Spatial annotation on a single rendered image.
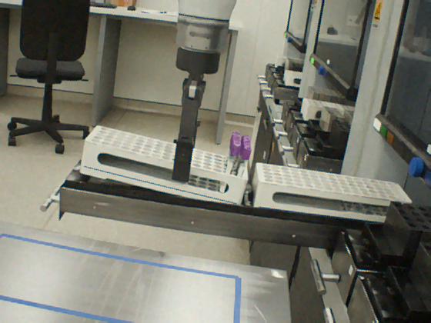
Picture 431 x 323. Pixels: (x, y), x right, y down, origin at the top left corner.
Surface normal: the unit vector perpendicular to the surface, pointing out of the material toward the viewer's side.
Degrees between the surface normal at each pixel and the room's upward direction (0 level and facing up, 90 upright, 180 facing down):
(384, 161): 90
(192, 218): 90
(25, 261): 0
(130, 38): 90
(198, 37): 90
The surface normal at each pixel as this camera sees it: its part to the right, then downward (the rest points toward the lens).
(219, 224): -0.03, 0.33
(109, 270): 0.15, -0.93
